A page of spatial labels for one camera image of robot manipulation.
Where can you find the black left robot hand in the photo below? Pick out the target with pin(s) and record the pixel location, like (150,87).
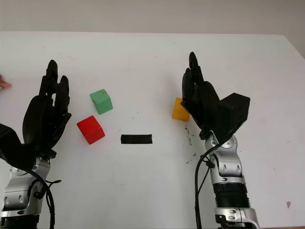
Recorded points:
(39,119)

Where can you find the person's bare hand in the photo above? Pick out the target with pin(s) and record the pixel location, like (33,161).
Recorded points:
(3,83)

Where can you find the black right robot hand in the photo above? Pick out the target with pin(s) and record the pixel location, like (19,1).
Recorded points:
(207,105)

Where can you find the yellow wooden block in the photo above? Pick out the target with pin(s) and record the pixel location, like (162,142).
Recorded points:
(178,111)

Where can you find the red wooden block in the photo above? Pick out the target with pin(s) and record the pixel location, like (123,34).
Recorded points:
(90,128)

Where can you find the green wooden block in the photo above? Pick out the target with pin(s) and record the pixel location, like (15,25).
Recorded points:
(102,102)

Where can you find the black tape strip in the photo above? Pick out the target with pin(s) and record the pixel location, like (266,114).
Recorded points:
(136,139)

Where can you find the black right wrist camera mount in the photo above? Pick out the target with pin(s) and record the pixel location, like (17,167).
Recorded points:
(234,112)

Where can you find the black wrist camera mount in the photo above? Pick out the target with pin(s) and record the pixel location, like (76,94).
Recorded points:
(9,145)
(234,112)

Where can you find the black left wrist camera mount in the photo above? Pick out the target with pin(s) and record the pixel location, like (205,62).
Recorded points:
(9,145)

